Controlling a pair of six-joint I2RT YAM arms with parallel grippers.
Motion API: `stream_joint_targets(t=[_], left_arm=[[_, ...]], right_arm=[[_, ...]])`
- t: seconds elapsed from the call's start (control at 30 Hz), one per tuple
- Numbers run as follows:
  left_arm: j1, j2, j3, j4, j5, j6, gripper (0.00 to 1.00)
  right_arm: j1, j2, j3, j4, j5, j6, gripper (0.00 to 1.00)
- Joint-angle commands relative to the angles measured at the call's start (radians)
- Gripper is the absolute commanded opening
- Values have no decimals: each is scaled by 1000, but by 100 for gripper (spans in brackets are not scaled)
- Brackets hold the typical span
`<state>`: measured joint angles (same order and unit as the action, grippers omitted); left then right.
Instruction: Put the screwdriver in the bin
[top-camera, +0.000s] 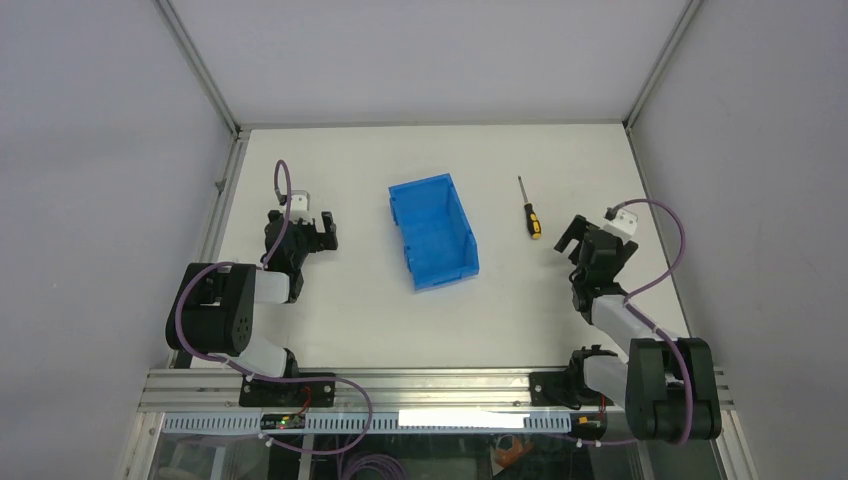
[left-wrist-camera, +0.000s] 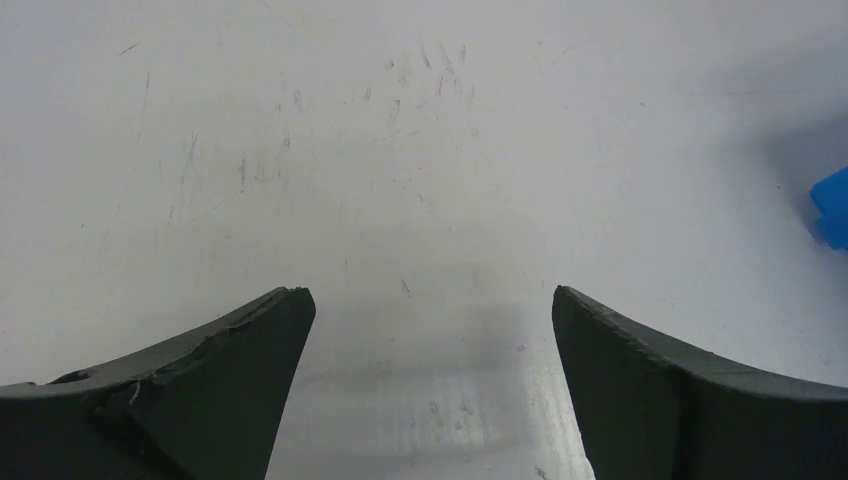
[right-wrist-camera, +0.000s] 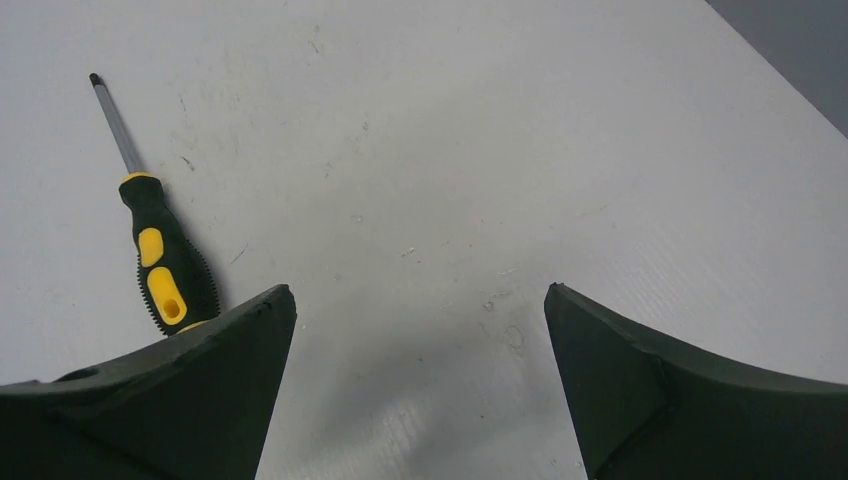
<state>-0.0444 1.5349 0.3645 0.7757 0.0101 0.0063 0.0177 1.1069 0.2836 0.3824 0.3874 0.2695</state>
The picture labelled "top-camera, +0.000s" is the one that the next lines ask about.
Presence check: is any aluminium mounting rail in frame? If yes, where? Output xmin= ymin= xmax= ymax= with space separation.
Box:
xmin=137 ymin=367 xmax=735 ymax=415

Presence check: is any white slotted cable duct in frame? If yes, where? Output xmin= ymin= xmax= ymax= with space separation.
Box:
xmin=162 ymin=409 xmax=571 ymax=436

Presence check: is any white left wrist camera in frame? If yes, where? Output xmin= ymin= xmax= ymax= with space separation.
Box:
xmin=287 ymin=190 xmax=314 ymax=224

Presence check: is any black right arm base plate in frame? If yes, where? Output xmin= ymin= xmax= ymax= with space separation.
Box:
xmin=528 ymin=370 xmax=600 ymax=410

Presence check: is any orange object below table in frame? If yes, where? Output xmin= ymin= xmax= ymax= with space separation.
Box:
xmin=493 ymin=435 xmax=534 ymax=469

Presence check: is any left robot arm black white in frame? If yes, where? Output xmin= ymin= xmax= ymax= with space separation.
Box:
xmin=165 ymin=210 xmax=338 ymax=406

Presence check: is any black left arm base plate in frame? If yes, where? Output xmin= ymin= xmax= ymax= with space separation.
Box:
xmin=238 ymin=372 xmax=336 ymax=409

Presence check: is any purple cable coil below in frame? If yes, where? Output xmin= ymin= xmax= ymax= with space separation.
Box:
xmin=337 ymin=454 xmax=409 ymax=480

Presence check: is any blue plastic bin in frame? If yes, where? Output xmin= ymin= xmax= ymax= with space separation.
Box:
xmin=388 ymin=173 xmax=480 ymax=291

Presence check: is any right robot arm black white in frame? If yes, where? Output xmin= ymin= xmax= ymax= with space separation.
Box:
xmin=554 ymin=215 xmax=722 ymax=443

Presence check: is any yellow black handled screwdriver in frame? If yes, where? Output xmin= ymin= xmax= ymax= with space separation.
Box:
xmin=517 ymin=175 xmax=542 ymax=240

